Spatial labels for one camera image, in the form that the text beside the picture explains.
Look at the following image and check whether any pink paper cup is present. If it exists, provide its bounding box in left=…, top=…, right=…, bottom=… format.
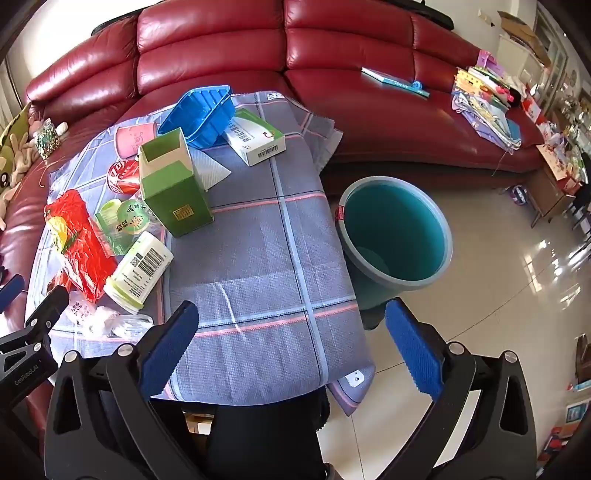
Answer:
left=115, top=122, right=160, bottom=158

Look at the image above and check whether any blue printed box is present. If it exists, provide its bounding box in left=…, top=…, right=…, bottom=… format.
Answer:
left=566, top=399, right=591, bottom=425

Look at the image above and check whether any cardboard box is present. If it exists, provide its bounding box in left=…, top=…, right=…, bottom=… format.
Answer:
left=498, top=11, right=552, bottom=65

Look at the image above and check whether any glass display cabinet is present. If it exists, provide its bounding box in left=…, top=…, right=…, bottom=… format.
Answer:
left=536, top=9, right=586, bottom=121

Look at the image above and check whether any blue book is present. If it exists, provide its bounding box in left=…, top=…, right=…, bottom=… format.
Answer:
left=361, top=67, right=430, bottom=99

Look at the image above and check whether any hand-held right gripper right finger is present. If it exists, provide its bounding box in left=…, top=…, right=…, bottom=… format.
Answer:
left=376, top=298, right=539, bottom=480

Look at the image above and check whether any teal plastic bucket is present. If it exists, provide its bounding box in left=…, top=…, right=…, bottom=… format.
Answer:
left=336, top=175, right=454, bottom=330

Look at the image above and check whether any red drink can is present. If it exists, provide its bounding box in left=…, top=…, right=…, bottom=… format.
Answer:
left=107, top=159, right=141, bottom=197

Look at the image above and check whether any green pastry packet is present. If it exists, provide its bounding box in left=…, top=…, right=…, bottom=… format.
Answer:
left=95, top=196, right=164, bottom=257

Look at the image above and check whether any red snack packet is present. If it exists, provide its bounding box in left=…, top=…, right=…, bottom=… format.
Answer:
left=44, top=189, right=118, bottom=303

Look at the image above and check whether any pile of folded clothes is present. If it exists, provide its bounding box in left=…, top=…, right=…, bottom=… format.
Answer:
left=451, top=50, right=522, bottom=151

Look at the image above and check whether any green carton box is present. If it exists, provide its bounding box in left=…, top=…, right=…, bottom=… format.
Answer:
left=139, top=128, right=215, bottom=238

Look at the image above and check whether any blue plastic tray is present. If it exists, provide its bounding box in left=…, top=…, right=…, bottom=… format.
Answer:
left=158, top=84, right=236, bottom=149

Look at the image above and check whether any patterned pouch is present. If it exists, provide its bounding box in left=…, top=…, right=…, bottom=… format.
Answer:
left=33, top=124, right=61, bottom=160

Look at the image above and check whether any wooden side table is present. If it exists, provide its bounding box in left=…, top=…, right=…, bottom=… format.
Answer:
left=526, top=143, right=583, bottom=229

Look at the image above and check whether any clear plastic wrapper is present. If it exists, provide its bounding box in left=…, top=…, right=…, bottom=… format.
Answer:
left=69, top=295, right=155, bottom=342

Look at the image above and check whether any dark plastic stool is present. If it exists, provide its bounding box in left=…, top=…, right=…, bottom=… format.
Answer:
left=360, top=308, right=387, bottom=331

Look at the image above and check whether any red gift box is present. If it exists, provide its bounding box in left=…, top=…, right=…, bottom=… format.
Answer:
left=522, top=95, right=548, bottom=124

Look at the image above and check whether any white barcode bottle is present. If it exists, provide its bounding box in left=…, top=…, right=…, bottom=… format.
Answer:
left=103, top=231, right=174, bottom=310

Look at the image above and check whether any grey checked cloth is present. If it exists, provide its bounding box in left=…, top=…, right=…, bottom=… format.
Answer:
left=25, top=90, right=377, bottom=416

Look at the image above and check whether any white green medicine box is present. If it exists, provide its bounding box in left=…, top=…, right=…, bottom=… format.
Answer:
left=224, top=108, right=287, bottom=167

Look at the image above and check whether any wooden table frame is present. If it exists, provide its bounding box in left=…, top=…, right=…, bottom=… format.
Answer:
left=185, top=412, right=216, bottom=439

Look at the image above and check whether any green plush toy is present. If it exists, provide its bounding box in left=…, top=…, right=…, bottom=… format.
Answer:
left=0, top=102, right=33, bottom=185

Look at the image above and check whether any beige plush toy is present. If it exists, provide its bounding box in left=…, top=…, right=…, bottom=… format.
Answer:
left=0, top=134, right=40, bottom=232

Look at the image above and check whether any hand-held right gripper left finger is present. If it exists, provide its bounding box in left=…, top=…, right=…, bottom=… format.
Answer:
left=44, top=300, right=218, bottom=480

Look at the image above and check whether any red leather sofa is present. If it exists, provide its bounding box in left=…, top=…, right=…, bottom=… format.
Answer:
left=0, top=0, right=550, bottom=416

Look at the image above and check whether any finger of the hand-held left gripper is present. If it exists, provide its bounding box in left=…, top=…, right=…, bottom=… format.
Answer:
left=0, top=274, right=25, bottom=311
left=0, top=285, right=70, bottom=370

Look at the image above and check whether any white paper napkin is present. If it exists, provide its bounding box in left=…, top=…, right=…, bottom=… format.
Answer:
left=189, top=148, right=233, bottom=191

